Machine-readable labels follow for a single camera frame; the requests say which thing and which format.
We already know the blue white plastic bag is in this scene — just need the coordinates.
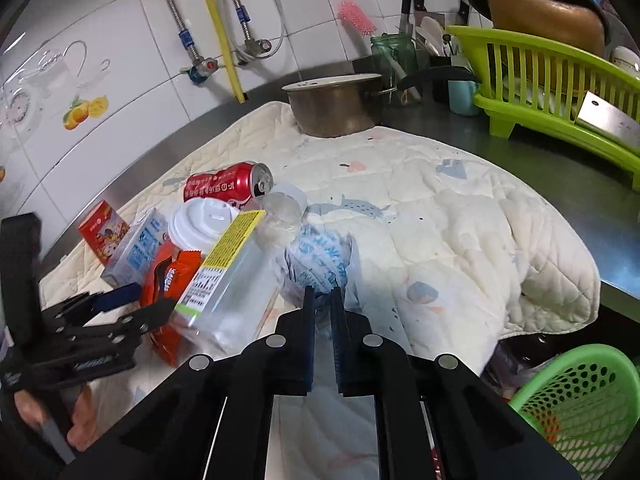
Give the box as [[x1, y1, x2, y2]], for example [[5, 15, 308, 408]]
[[284, 224, 357, 313]]

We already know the steel cleaver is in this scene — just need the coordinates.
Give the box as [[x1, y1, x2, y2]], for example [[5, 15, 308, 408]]
[[574, 91, 640, 156]]

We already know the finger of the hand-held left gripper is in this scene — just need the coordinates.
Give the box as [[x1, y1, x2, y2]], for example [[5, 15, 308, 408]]
[[42, 282, 143, 332], [60, 299, 177, 352]]

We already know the steel saucepan with black handle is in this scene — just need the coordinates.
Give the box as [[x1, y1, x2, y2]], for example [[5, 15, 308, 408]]
[[281, 66, 481, 138]]

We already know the blue white milk carton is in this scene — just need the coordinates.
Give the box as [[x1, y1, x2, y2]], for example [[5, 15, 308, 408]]
[[101, 208, 171, 287]]

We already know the white lidded paper cup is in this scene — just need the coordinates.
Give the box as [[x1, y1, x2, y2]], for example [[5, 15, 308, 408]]
[[167, 198, 242, 253]]

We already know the green plastic basket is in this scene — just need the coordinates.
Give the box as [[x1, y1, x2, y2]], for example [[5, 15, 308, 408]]
[[507, 344, 640, 480]]

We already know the cream bowl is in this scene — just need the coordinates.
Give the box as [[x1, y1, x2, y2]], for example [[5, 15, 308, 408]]
[[612, 46, 640, 79]]

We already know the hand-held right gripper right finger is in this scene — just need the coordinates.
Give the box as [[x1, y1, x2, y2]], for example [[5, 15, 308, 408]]
[[331, 286, 581, 480]]

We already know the red soda can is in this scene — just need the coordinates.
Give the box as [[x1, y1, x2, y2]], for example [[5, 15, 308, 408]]
[[183, 161, 275, 209]]

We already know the small red drink carton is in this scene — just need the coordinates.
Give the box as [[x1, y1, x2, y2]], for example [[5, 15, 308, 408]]
[[78, 200, 132, 267]]

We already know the white spatula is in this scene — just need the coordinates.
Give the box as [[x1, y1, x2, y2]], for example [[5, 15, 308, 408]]
[[419, 16, 447, 57]]

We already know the brown pot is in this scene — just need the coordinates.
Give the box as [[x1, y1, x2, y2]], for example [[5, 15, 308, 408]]
[[487, 0, 607, 57]]

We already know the green glass jar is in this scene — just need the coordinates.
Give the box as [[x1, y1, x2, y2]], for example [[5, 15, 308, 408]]
[[370, 34, 419, 107]]

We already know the yellow hose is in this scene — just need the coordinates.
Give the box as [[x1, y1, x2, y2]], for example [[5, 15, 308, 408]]
[[199, 0, 247, 104]]

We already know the braided steel hose with valve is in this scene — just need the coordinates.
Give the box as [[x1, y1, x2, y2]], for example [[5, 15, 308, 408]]
[[151, 0, 221, 85], [217, 0, 273, 59]]

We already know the clear bottle with yellow label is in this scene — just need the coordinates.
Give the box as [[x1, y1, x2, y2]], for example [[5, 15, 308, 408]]
[[170, 183, 308, 356]]

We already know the pink bristle brush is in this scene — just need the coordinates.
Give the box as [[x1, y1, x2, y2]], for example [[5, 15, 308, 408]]
[[336, 1, 377, 37]]

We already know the orange snack packet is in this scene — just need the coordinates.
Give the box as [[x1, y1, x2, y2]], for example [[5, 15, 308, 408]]
[[139, 247, 211, 368]]

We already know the person's left hand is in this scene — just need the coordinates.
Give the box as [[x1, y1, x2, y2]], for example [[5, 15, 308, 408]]
[[14, 385, 97, 453]]

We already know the green plastic dish rack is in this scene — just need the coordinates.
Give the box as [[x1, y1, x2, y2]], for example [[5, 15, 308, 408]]
[[445, 25, 640, 191]]

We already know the teal cup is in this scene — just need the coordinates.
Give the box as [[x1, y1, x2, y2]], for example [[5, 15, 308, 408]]
[[447, 80, 481, 117]]

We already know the white quilted blanket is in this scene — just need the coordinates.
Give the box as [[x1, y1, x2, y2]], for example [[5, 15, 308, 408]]
[[39, 101, 601, 480]]

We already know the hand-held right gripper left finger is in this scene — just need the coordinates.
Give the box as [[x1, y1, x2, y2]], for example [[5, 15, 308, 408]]
[[60, 285, 317, 480]]

